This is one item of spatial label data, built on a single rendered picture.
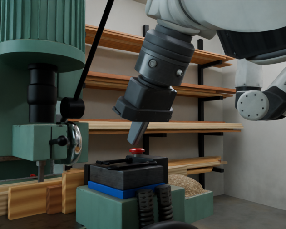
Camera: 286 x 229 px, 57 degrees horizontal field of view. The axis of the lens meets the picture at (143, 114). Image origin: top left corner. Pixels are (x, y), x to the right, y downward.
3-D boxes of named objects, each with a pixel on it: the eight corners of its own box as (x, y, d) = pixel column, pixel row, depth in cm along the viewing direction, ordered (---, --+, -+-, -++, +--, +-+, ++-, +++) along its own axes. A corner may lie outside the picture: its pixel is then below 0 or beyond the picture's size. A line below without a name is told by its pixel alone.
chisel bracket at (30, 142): (32, 170, 49) (33, 124, 50) (10, 162, 60) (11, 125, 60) (69, 166, 54) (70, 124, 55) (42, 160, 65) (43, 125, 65)
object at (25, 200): (9, 220, 47) (10, 187, 47) (7, 218, 48) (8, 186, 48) (120, 196, 63) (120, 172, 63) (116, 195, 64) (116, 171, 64)
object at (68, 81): (57, 97, 76) (58, 46, 77) (45, 100, 83) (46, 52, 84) (84, 99, 82) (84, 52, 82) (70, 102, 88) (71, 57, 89)
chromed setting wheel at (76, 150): (73, 169, 68) (74, 120, 68) (53, 164, 77) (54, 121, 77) (84, 167, 70) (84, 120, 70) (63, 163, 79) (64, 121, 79)
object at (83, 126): (60, 164, 74) (60, 121, 74) (49, 162, 79) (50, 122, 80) (89, 161, 80) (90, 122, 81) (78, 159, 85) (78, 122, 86)
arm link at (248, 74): (242, 55, 80) (239, 119, 80) (230, 47, 71) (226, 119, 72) (281, 52, 73) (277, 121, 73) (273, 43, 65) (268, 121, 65)
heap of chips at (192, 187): (187, 197, 62) (187, 181, 62) (147, 187, 73) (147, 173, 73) (209, 191, 68) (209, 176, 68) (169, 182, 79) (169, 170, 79)
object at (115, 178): (122, 199, 38) (123, 161, 38) (84, 186, 46) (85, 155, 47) (181, 186, 47) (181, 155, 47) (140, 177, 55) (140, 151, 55)
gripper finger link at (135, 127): (128, 138, 53) (138, 110, 51) (137, 146, 51) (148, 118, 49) (121, 138, 52) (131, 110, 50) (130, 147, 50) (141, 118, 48)
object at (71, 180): (65, 214, 50) (65, 173, 50) (61, 212, 51) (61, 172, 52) (130, 199, 61) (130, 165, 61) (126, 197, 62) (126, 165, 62)
